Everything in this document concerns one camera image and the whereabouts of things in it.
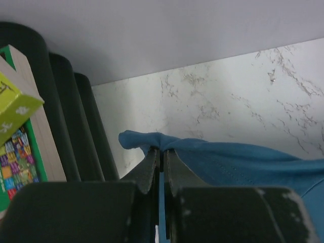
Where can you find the black pink drawer organizer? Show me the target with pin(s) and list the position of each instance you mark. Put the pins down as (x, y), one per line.
(70, 108)

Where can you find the dark green book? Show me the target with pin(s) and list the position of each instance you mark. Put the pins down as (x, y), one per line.
(29, 156)

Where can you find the blue polo shirt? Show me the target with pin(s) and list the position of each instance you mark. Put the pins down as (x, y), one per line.
(237, 164)

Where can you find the light green book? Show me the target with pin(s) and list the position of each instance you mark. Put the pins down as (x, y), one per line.
(19, 101)

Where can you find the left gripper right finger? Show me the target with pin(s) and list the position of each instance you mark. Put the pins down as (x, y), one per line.
(177, 177)

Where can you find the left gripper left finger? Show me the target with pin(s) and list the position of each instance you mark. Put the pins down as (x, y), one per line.
(145, 177)

